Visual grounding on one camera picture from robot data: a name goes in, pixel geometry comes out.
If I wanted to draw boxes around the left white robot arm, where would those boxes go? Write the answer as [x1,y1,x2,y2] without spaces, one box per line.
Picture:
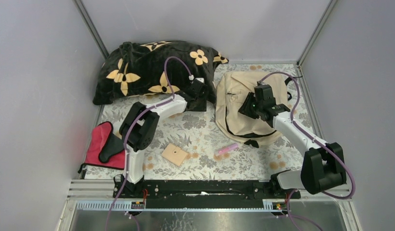
[119,78,208,198]

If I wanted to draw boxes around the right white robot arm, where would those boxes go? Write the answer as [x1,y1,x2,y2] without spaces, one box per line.
[239,83,347,198]

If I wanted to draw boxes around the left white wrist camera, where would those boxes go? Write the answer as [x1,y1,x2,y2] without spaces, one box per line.
[189,75,204,86]

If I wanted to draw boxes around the floral patterned table mat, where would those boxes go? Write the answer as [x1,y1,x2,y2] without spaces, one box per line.
[81,64,314,180]

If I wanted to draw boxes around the black floral pillow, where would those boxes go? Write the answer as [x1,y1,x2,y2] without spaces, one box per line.
[92,40,229,105]

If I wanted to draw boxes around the pink glue stick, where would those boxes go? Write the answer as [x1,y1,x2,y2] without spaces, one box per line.
[215,143,238,156]

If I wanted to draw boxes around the red and black pouch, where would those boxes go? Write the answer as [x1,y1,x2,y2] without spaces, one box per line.
[78,121,125,173]

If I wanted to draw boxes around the beige canvas student bag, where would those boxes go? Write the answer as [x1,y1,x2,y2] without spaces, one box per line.
[215,71,289,147]

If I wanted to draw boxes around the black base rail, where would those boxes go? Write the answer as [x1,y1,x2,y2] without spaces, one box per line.
[113,176,301,209]

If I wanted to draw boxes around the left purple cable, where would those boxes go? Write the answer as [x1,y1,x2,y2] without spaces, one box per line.
[104,56,195,231]

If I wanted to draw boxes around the tan wooden square block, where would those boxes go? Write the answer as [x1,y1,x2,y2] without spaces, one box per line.
[162,143,188,167]

